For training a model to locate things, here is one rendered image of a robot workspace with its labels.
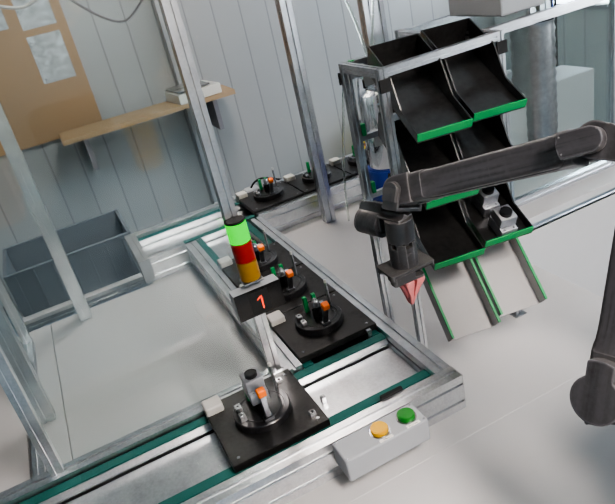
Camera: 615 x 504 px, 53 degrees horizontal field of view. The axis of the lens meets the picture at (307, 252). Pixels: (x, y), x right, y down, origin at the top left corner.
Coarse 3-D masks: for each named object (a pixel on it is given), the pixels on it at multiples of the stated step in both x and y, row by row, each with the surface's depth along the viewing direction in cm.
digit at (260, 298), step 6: (264, 288) 148; (252, 294) 147; (258, 294) 148; (264, 294) 149; (252, 300) 148; (258, 300) 149; (264, 300) 149; (252, 306) 148; (258, 306) 149; (264, 306) 150; (270, 306) 151; (258, 312) 150
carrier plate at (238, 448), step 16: (272, 384) 158; (288, 384) 156; (224, 400) 156; (304, 400) 150; (224, 416) 151; (304, 416) 145; (320, 416) 144; (224, 432) 146; (240, 432) 144; (272, 432) 142; (288, 432) 141; (304, 432) 140; (224, 448) 141; (240, 448) 140; (256, 448) 139; (272, 448) 138; (240, 464) 136
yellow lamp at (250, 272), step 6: (246, 264) 144; (252, 264) 145; (240, 270) 146; (246, 270) 145; (252, 270) 145; (258, 270) 147; (240, 276) 147; (246, 276) 146; (252, 276) 146; (258, 276) 147; (246, 282) 147
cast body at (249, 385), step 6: (246, 372) 143; (252, 372) 143; (258, 372) 144; (240, 378) 145; (246, 378) 143; (252, 378) 142; (258, 378) 142; (246, 384) 142; (252, 384) 142; (258, 384) 143; (264, 384) 144; (246, 390) 143; (252, 390) 143; (252, 396) 142; (252, 402) 142; (258, 402) 143
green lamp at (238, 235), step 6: (228, 228) 141; (234, 228) 140; (240, 228) 140; (246, 228) 142; (228, 234) 142; (234, 234) 141; (240, 234) 141; (246, 234) 142; (234, 240) 142; (240, 240) 142; (246, 240) 142
